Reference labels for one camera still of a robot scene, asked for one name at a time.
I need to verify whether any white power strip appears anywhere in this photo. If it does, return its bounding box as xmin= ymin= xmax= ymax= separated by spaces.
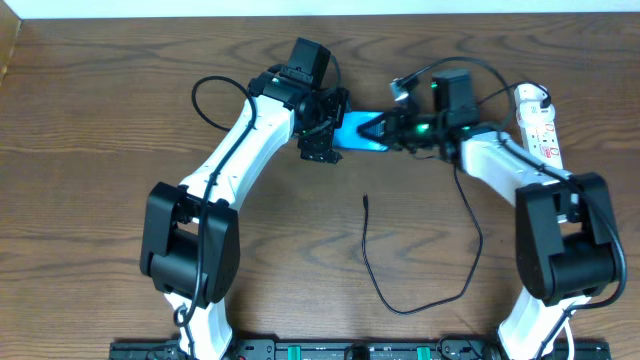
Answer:
xmin=517 ymin=113 xmax=564 ymax=169

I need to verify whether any black USB charging cable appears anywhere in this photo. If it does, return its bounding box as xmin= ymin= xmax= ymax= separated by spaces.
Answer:
xmin=361 ymin=80 xmax=553 ymax=316

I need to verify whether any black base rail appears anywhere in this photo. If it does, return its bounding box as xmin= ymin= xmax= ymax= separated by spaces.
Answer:
xmin=107 ymin=337 xmax=613 ymax=360

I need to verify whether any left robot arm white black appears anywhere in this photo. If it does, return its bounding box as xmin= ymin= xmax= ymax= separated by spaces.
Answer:
xmin=139 ymin=38 xmax=349 ymax=359

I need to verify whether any blue Galaxy smartphone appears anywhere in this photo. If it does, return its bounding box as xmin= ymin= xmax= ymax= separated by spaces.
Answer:
xmin=333 ymin=111 xmax=389 ymax=152

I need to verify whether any white USB charger adapter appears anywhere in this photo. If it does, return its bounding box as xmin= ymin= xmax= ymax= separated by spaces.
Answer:
xmin=514 ymin=83 xmax=556 ymax=128

